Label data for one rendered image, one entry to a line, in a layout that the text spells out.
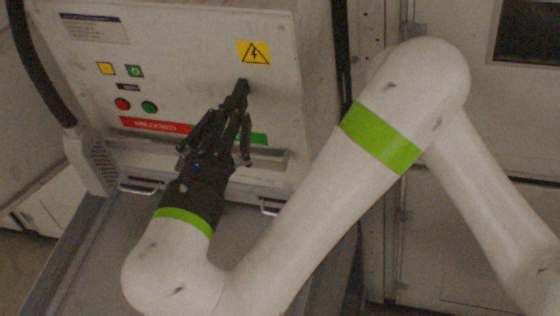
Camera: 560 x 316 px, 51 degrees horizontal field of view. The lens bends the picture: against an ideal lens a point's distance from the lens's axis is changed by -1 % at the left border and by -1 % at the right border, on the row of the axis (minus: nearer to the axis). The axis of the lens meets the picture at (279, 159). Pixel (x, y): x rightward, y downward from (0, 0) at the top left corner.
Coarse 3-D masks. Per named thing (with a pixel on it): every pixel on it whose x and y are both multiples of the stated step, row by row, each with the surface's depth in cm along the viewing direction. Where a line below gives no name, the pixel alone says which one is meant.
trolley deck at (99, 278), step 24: (120, 192) 143; (120, 216) 138; (144, 216) 137; (240, 216) 134; (264, 216) 133; (96, 240) 135; (120, 240) 134; (216, 240) 131; (240, 240) 130; (96, 264) 131; (120, 264) 130; (216, 264) 127; (336, 264) 123; (72, 288) 128; (96, 288) 127; (120, 288) 126; (336, 288) 124; (72, 312) 124; (96, 312) 123; (120, 312) 123; (288, 312) 118
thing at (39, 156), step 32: (0, 0) 121; (0, 32) 123; (32, 32) 127; (0, 64) 127; (0, 96) 131; (32, 96) 137; (64, 96) 144; (0, 128) 135; (32, 128) 141; (0, 160) 138; (32, 160) 145; (64, 160) 152; (0, 192) 143; (32, 192) 146
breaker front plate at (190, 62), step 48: (48, 0) 101; (96, 48) 108; (144, 48) 104; (192, 48) 101; (288, 48) 95; (96, 96) 119; (144, 96) 115; (192, 96) 111; (288, 96) 104; (288, 144) 114
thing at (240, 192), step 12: (120, 168) 137; (132, 168) 136; (144, 168) 136; (132, 180) 139; (144, 180) 138; (156, 180) 137; (168, 180) 135; (228, 192) 132; (240, 192) 130; (252, 192) 129; (264, 192) 128; (276, 192) 127; (288, 192) 126; (276, 204) 130
